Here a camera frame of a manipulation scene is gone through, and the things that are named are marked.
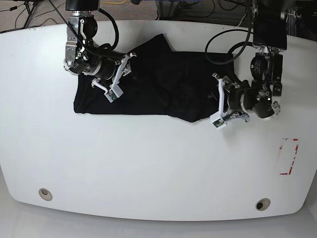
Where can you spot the left table cable grommet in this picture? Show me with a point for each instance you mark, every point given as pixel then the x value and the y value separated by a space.
pixel 45 194

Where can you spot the table cable grommet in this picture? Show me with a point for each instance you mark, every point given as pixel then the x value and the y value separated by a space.
pixel 45 194
pixel 263 204

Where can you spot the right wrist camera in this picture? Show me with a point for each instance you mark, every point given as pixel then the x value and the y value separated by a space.
pixel 113 93

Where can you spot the black t-shirt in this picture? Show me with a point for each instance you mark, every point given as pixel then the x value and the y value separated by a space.
pixel 162 82

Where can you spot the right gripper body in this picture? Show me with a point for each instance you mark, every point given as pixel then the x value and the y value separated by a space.
pixel 109 74

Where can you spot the black tripod stand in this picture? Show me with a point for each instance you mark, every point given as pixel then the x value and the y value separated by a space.
pixel 30 6

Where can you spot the right table cable grommet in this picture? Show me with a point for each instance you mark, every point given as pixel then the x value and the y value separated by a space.
pixel 263 204

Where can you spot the red tape rectangle marking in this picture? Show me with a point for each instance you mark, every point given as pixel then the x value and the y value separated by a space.
pixel 287 155

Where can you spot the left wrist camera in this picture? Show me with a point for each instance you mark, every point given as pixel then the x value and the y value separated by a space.
pixel 217 121

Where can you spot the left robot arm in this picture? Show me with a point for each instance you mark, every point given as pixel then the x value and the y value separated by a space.
pixel 267 32

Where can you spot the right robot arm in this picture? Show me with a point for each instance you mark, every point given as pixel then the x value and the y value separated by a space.
pixel 83 56

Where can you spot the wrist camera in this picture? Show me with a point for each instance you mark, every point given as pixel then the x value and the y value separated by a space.
pixel 113 93
pixel 217 121

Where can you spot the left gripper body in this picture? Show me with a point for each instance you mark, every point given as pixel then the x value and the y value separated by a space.
pixel 234 100

